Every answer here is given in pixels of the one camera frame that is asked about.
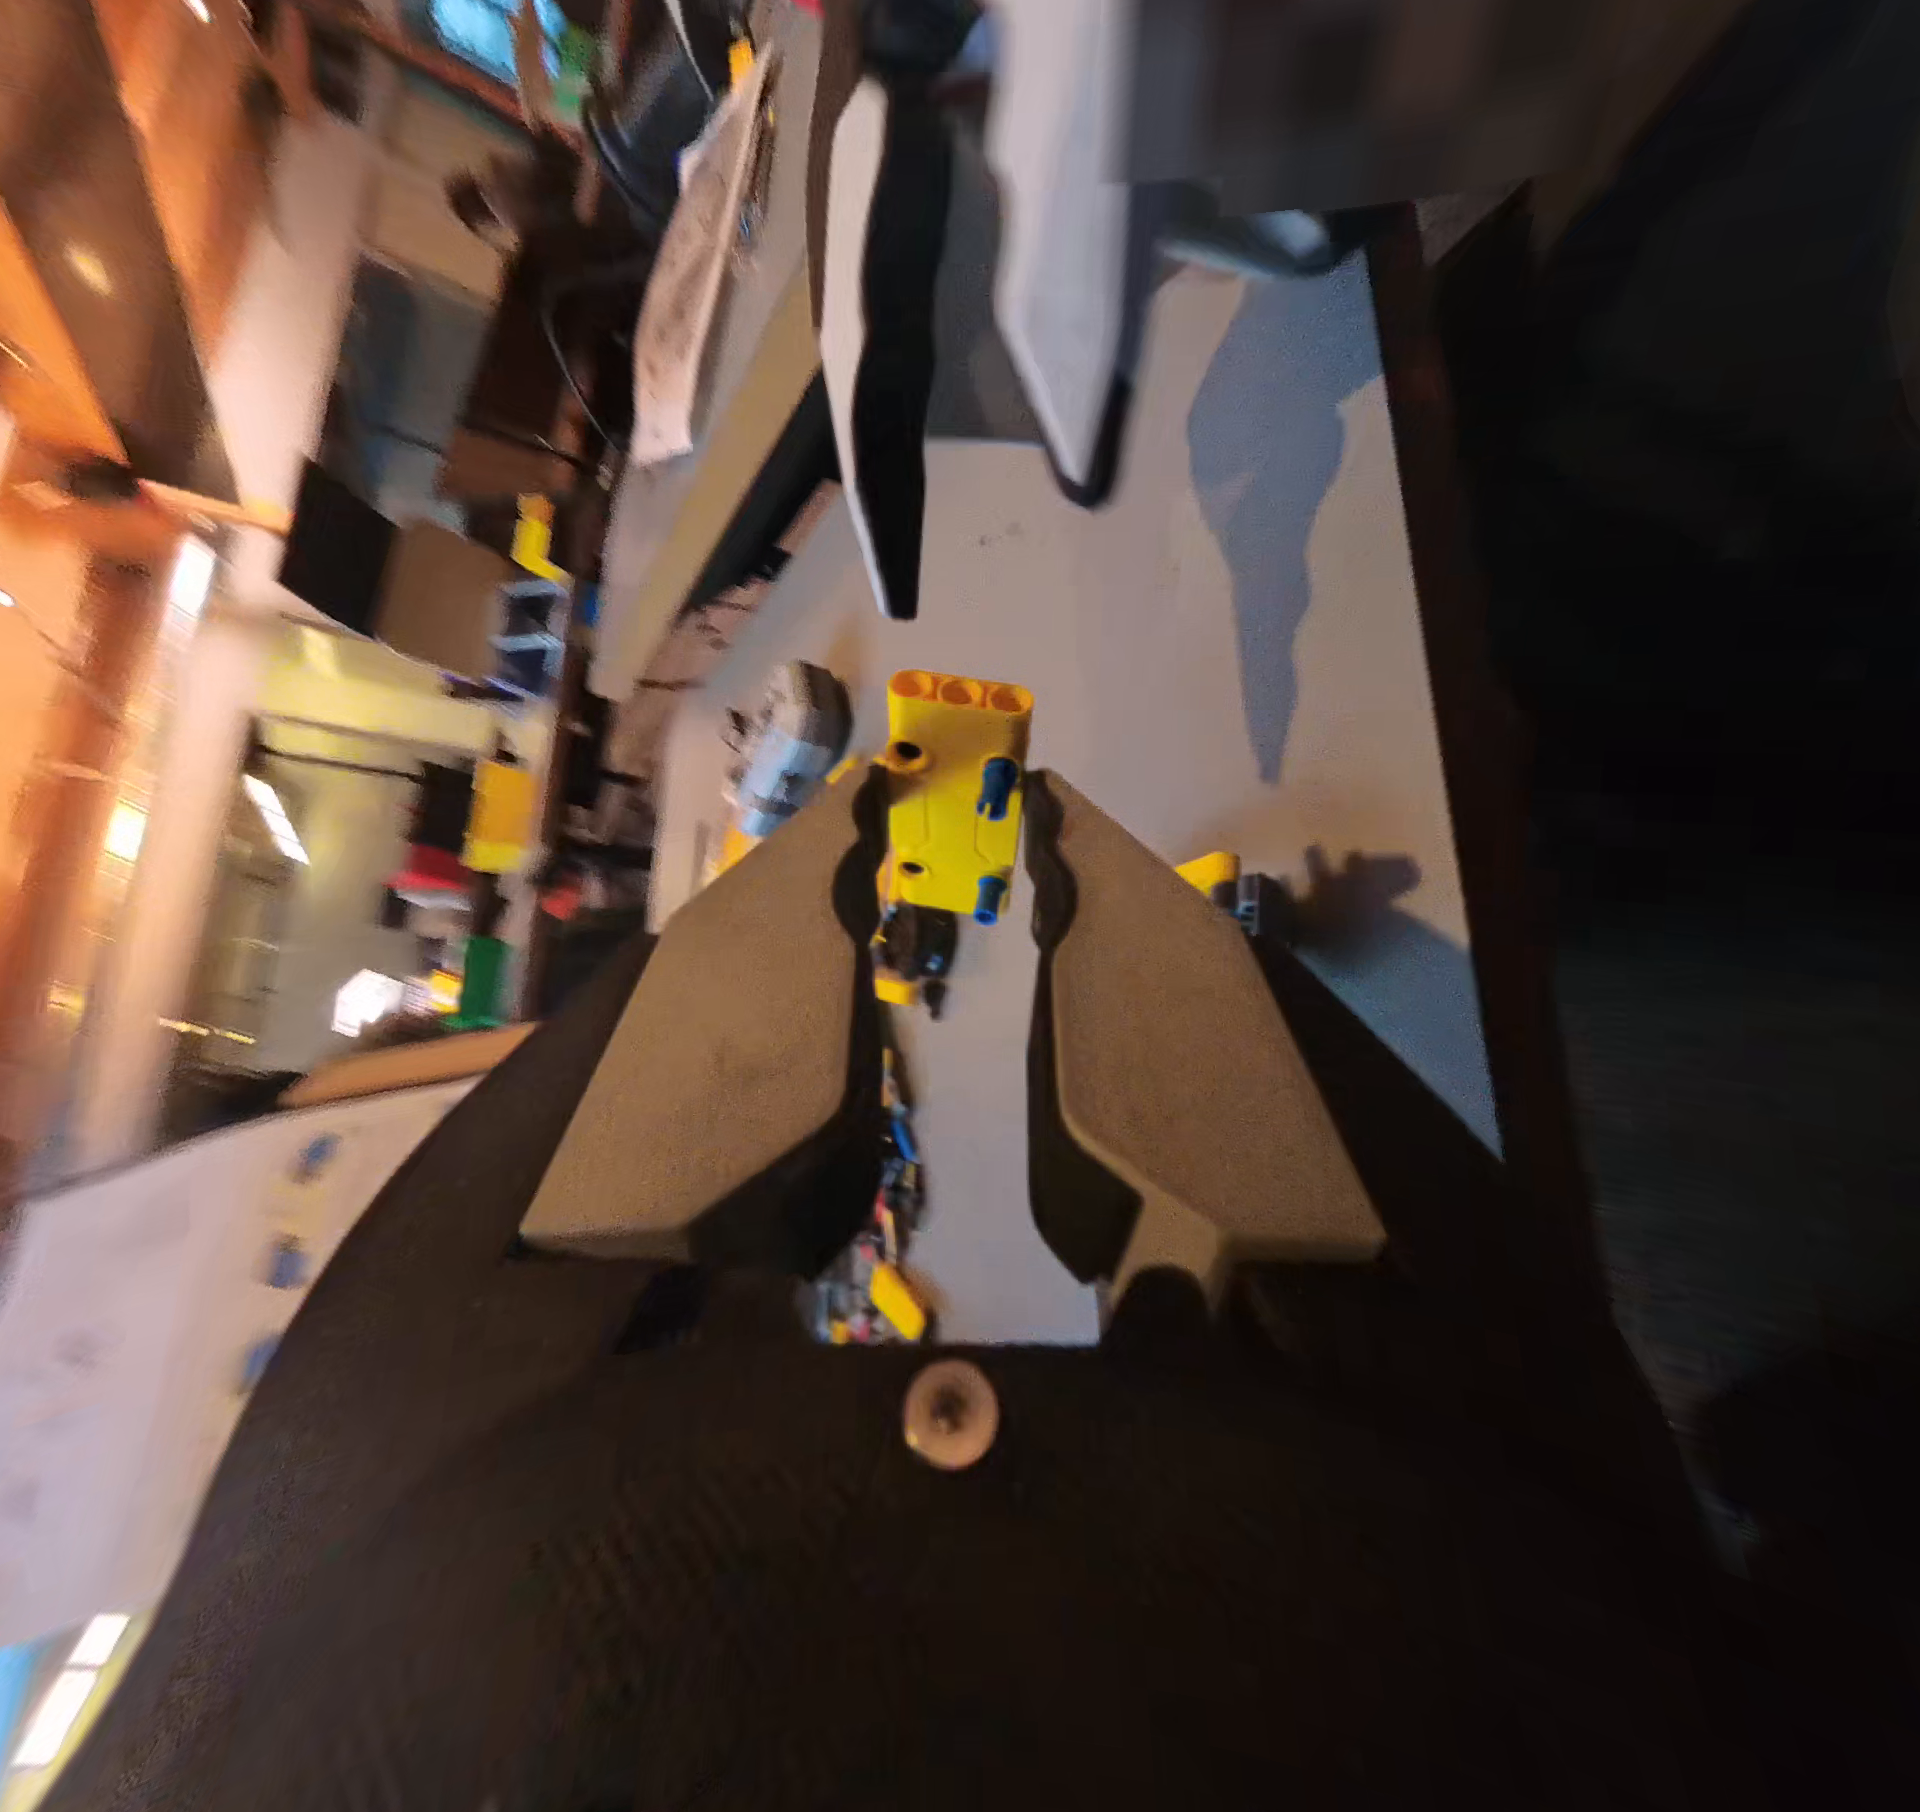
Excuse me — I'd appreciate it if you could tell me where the wooden clipboard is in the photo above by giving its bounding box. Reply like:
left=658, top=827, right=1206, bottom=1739
left=277, top=1021, right=542, bottom=1113

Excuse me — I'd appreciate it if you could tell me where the colour printed instruction sheet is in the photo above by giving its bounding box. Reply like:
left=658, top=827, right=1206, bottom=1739
left=0, top=1077, right=482, bottom=1650

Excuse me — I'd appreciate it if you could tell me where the yellow brick panel with pins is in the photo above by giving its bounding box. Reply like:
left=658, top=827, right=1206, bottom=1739
left=884, top=668, right=1040, bottom=929

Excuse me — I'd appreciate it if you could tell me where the pile of loose brick pieces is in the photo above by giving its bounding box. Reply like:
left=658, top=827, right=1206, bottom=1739
left=816, top=913, right=962, bottom=1349

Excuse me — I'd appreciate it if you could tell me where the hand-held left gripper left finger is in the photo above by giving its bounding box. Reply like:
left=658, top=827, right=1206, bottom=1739
left=517, top=765, right=894, bottom=1281

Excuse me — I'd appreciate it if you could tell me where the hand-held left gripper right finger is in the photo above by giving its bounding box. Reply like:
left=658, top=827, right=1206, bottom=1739
left=1024, top=768, right=1390, bottom=1320

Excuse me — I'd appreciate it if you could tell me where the crumpled paper sheet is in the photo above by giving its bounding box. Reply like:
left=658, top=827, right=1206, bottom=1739
left=631, top=48, right=785, bottom=472

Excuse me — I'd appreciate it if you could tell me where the long grey table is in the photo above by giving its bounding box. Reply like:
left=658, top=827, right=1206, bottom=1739
left=589, top=28, right=849, bottom=703

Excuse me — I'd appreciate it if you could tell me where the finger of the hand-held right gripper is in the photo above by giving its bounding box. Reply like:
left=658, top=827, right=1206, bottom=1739
left=966, top=0, right=1165, bottom=511
left=808, top=70, right=962, bottom=625

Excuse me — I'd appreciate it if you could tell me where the grey brick bucket assembly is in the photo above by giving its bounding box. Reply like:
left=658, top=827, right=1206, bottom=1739
left=1176, top=850, right=1297, bottom=948

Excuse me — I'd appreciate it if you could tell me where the grey battery box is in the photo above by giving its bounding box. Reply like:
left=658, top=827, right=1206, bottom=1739
left=720, top=660, right=860, bottom=841

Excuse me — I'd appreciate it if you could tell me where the grey desk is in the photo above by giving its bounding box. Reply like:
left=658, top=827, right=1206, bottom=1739
left=646, top=245, right=1509, bottom=1349

